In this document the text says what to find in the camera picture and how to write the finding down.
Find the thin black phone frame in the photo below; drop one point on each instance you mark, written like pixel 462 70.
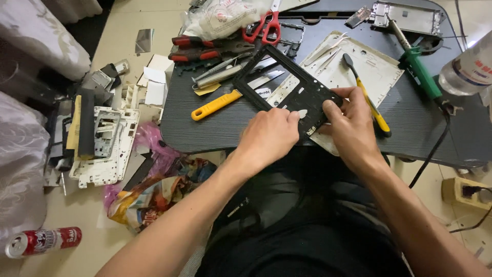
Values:
pixel 294 36

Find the silver tweezers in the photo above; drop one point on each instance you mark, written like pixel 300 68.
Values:
pixel 326 48
pixel 327 61

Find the small grey metal part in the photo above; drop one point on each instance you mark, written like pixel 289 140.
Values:
pixel 358 16

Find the person's black clothing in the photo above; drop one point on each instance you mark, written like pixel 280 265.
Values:
pixel 299 223

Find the small razor blade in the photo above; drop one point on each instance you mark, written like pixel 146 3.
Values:
pixel 263 92

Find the person's left hand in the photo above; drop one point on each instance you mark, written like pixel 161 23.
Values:
pixel 265 138

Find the thin silver pick tool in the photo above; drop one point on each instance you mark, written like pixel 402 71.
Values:
pixel 215 68

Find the clear plastic bag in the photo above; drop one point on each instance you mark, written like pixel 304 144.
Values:
pixel 219 17

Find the silver film sheet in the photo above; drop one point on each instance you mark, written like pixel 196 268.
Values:
pixel 144 40

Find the white tablet back cover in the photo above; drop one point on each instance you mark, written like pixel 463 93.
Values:
pixel 369 69

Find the black tablet frame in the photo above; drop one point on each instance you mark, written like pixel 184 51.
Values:
pixel 307 90

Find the white patterned fabric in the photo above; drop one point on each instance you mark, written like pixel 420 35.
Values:
pixel 34 42

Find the white plastic opening pick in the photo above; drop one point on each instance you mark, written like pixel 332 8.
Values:
pixel 303 114

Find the colourful snack bag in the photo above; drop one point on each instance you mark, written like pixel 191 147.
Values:
pixel 153 200

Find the white cardboard pieces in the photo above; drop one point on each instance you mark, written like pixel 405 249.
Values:
pixel 155 82

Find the pink plastic bag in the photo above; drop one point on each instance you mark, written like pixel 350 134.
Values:
pixel 153 140

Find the silver saw blade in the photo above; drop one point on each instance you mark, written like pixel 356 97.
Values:
pixel 264 64

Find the white phone frame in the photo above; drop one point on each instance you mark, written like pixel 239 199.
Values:
pixel 111 146

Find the silver metal cylinder tool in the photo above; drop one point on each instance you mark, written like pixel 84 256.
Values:
pixel 217 77

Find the silver metal device frame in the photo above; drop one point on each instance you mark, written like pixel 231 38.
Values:
pixel 411 17

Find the heap of device parts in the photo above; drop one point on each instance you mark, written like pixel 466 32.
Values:
pixel 84 100

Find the red drink can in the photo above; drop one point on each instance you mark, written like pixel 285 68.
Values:
pixel 42 241

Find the yellow paper scrap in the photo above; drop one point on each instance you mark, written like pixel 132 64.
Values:
pixel 207 89

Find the person's right hand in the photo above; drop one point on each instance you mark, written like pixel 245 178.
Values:
pixel 353 127

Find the clear plastic water bottle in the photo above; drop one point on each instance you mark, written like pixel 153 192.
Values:
pixel 469 67

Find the red and black pliers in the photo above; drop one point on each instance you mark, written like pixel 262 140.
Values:
pixel 200 48

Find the beige power strip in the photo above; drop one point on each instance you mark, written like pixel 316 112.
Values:
pixel 461 198

